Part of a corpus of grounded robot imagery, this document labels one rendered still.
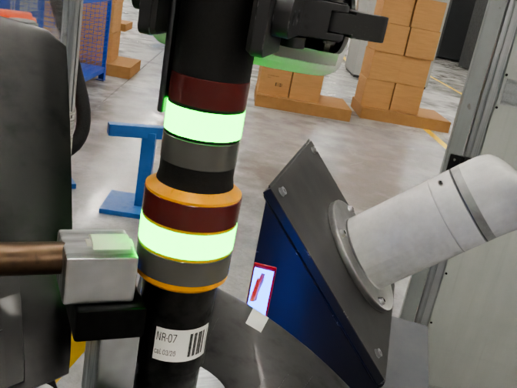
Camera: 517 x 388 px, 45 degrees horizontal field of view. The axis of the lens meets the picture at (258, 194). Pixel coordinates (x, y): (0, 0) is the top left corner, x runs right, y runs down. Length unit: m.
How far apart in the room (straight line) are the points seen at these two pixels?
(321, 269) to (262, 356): 0.31
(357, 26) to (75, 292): 0.17
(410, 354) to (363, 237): 0.26
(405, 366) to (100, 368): 0.82
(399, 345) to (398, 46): 7.42
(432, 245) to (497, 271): 1.33
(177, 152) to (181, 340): 0.09
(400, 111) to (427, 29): 1.08
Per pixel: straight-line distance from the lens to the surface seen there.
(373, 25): 0.30
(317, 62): 0.32
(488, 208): 0.92
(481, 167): 0.93
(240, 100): 0.26
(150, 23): 0.25
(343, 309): 0.83
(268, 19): 0.24
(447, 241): 0.94
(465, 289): 2.27
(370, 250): 0.94
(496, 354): 2.40
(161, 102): 0.27
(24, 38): 0.41
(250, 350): 0.53
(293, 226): 0.79
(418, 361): 1.11
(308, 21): 0.28
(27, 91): 0.38
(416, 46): 8.46
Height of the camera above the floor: 1.48
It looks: 19 degrees down
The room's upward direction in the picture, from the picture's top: 11 degrees clockwise
